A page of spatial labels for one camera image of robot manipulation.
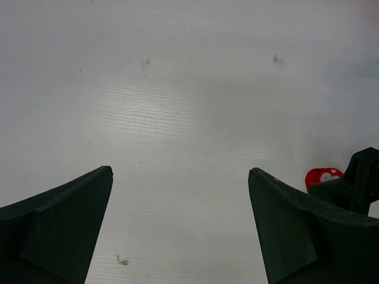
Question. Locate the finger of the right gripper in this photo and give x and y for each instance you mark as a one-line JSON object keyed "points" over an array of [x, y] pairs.
{"points": [[357, 188]]}

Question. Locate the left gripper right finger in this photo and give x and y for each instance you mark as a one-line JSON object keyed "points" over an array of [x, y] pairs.
{"points": [[307, 240]]}

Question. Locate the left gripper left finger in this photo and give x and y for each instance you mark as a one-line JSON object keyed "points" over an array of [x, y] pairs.
{"points": [[51, 237]]}

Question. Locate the flower lego stack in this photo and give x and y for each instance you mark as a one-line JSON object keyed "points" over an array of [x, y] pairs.
{"points": [[319, 175]]}

